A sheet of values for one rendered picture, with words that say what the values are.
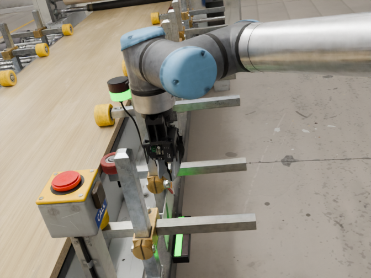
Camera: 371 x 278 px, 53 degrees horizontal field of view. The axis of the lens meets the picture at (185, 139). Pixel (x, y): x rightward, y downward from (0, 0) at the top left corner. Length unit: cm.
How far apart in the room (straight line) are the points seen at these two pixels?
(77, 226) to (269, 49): 40
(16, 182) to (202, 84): 77
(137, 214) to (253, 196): 154
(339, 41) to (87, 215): 41
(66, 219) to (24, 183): 70
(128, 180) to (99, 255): 26
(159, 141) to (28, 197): 50
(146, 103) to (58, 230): 33
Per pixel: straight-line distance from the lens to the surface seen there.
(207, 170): 116
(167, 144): 81
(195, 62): 64
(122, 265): 125
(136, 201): 87
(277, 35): 63
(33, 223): 107
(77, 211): 54
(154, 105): 78
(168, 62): 64
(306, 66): 60
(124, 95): 101
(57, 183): 55
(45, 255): 96
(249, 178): 251
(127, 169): 82
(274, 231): 215
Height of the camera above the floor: 152
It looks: 30 degrees down
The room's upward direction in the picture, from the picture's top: 9 degrees counter-clockwise
